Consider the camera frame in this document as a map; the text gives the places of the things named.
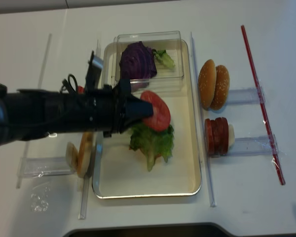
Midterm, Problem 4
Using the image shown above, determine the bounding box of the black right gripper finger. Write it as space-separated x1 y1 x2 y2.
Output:
119 117 143 134

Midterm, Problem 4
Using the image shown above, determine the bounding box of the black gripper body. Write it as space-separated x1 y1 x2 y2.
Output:
88 79 131 137

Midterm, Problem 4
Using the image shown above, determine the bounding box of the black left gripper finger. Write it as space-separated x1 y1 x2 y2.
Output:
125 94 153 119

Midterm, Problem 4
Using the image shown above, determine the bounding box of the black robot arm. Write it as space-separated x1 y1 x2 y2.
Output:
0 80 153 146

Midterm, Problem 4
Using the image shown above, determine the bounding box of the tomato slice stack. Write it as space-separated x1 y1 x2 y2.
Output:
78 86 85 94

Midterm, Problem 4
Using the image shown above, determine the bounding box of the green lettuce leaf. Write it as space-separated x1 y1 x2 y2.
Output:
129 123 174 172

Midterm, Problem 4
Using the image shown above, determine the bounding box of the bread slice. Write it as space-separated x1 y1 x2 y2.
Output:
76 132 94 178

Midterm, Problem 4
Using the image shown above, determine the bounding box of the small lettuce piece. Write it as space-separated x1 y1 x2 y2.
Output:
152 49 175 70

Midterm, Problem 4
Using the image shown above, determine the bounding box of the front meat patty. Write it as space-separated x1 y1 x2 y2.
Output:
204 118 215 156

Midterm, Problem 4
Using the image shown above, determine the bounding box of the meat patty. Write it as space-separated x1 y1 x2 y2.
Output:
204 118 215 156
217 117 229 155
211 118 223 154

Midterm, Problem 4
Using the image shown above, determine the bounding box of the middle meat patty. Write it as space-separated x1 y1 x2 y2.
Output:
211 118 223 154

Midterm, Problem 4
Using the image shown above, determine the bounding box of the rear meat patty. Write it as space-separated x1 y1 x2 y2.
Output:
217 117 229 155

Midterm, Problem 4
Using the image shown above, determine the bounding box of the white pusher behind patties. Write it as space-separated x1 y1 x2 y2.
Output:
228 124 235 150

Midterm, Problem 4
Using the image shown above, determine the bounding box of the purple cabbage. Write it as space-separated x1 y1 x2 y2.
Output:
119 41 157 92

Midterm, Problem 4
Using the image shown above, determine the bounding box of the silver metal tray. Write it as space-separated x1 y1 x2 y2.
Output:
92 40 202 199

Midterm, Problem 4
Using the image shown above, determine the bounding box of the clear plastic container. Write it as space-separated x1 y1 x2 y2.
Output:
111 31 184 93

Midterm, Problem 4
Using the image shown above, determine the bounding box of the plain burger bun half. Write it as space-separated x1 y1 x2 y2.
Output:
198 59 217 109

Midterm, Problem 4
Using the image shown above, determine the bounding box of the sesame burger bun half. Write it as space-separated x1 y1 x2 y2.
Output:
210 65 230 111

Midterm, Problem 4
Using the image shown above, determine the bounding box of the black monitor edge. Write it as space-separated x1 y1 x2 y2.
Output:
65 221 234 237

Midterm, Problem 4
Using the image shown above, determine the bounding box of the red plastic strip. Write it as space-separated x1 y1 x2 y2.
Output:
241 25 286 186

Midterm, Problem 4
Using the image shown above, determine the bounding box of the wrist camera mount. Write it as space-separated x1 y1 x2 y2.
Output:
84 50 104 91

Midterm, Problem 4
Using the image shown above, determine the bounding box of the clear left guide rail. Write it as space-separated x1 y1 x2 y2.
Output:
78 39 103 220

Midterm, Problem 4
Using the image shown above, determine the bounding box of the clear guide rail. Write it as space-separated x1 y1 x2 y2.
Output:
189 32 217 207
78 39 103 220

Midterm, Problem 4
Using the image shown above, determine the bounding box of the clear right guide rail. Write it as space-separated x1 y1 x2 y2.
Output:
189 32 217 207

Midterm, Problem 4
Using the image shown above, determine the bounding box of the clear bread dispenser rail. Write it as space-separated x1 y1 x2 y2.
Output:
17 157 75 178

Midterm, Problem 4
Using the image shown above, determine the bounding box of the clear bun dispenser rail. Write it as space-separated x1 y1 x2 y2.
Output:
226 87 265 105

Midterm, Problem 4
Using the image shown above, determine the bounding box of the clear patty dispenser rail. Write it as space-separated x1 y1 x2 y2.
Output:
209 135 279 157

